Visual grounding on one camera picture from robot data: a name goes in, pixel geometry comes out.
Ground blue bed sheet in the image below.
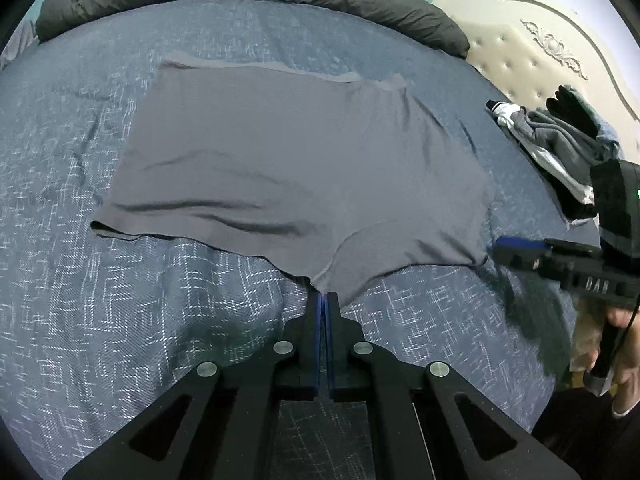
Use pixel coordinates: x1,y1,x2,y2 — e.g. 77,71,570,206
1,0,598,479

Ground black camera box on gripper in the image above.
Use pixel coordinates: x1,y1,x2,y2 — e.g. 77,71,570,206
590,159,640,258

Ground person's right hand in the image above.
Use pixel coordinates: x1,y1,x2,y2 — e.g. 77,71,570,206
596,304,639,418

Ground cream tufted headboard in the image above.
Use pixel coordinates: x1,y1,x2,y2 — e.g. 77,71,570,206
433,0,639,162

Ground light grey pillow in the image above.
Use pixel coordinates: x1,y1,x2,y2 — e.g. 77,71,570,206
0,20,37,70

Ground grey boxer shorts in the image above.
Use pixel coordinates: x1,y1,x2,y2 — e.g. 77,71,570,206
91,53,495,301

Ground folded clothes pile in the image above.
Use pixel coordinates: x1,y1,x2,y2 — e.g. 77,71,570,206
486,84,623,226

